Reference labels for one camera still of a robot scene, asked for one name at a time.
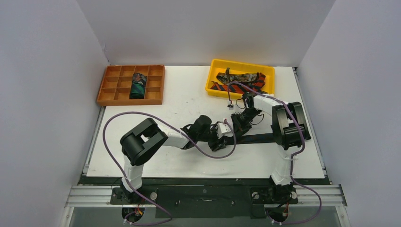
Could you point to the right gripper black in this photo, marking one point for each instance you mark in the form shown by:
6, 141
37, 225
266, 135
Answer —
237, 118

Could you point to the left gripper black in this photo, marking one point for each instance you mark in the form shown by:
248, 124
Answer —
217, 143

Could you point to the navy striped tie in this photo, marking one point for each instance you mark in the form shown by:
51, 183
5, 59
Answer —
248, 139

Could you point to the yellow plastic tray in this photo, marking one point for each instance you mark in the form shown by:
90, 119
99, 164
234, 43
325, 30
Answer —
218, 65

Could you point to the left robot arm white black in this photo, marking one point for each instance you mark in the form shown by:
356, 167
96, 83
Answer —
141, 143

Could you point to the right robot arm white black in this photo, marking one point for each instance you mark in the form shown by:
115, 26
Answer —
289, 129

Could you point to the orange black striped tie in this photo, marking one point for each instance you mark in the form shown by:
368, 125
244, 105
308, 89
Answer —
257, 86

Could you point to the rolled green patterned tie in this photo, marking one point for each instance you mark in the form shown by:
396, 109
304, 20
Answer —
138, 86

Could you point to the orange wooden divider tray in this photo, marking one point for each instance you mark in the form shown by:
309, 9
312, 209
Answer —
116, 85

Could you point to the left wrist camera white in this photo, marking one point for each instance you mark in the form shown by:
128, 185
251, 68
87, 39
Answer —
223, 129

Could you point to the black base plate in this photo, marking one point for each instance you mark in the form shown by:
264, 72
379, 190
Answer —
207, 198

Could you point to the aluminium frame rail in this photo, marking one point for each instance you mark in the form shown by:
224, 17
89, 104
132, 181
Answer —
100, 196

